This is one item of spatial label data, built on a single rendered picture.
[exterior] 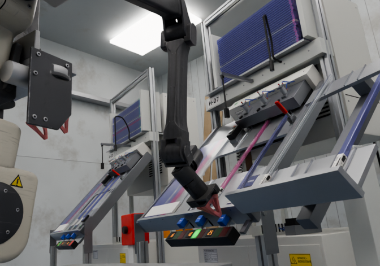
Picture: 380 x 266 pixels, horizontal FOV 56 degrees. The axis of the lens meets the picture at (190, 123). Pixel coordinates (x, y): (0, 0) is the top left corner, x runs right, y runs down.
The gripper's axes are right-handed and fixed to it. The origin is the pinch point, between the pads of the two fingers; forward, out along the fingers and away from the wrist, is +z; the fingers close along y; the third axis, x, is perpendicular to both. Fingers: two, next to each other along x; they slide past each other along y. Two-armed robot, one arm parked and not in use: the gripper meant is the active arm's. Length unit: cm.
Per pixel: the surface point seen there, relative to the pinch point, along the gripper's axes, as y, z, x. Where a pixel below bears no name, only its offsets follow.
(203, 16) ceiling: 236, -51, -325
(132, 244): 90, 17, -3
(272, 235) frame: -15.4, 9.1, 0.8
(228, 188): 7.4, 1.6, -14.0
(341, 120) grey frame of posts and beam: -14, 14, -60
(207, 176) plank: 286, 113, -197
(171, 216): 28.8, 0.0, -1.2
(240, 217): -5.5, 3.5, -1.6
